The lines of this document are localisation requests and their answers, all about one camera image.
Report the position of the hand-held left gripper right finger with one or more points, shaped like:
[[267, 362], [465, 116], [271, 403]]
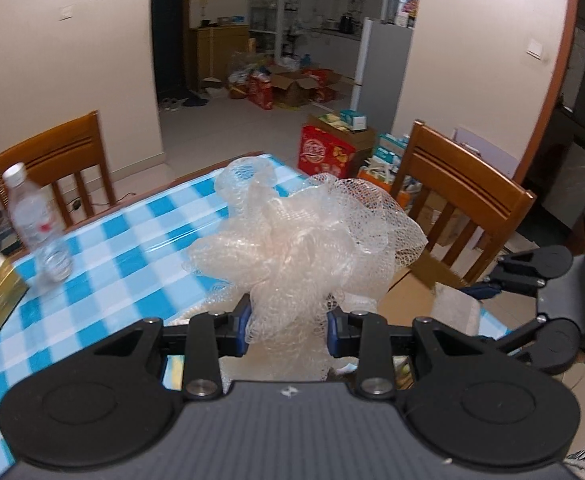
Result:
[[333, 330]]

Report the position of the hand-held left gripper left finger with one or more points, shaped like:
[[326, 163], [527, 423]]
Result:
[[245, 320]]

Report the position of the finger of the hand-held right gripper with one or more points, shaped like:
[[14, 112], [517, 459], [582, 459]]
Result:
[[532, 270], [557, 345]]

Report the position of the brown cardboard box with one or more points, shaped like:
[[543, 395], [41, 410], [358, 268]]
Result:
[[412, 300]]

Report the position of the beige mesh bath loofah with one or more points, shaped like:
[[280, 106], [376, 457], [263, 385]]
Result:
[[312, 240]]

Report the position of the wooden chair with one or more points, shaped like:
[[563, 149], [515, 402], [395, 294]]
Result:
[[467, 180], [47, 150]]

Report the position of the white flat panel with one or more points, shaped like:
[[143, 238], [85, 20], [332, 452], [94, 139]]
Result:
[[492, 152]]

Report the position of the blue checked tablecloth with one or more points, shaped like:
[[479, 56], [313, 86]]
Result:
[[122, 240]]

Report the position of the orange bag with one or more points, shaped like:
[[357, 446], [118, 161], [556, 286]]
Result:
[[375, 180]]

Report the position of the red printed carton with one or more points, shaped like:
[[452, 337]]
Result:
[[327, 152]]

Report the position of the teal and white small box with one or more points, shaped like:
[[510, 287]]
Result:
[[355, 120]]

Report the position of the clear plastic water bottle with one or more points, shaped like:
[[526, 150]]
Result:
[[35, 220]]

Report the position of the open cardboard box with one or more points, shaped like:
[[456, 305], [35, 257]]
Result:
[[292, 87]]

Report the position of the white refrigerator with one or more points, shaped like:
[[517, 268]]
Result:
[[377, 75]]

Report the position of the wooden cabinet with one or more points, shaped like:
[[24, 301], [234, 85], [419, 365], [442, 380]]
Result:
[[217, 55]]

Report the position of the white wall switch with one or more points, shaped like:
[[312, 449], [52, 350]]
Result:
[[65, 12], [536, 50]]

